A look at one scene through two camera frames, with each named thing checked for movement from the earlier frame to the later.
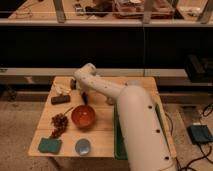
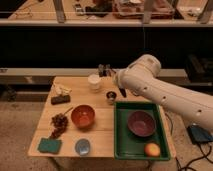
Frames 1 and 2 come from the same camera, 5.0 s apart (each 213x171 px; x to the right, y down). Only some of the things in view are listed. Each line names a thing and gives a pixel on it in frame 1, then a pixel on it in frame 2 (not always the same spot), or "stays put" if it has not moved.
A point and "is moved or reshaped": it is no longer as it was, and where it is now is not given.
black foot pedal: x=200 y=133 stays put
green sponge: x=50 y=145 stays put
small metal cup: x=110 y=100 stays put
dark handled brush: x=85 y=98 is moved or reshaped
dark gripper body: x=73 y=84 -> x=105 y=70
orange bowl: x=83 y=116 stays put
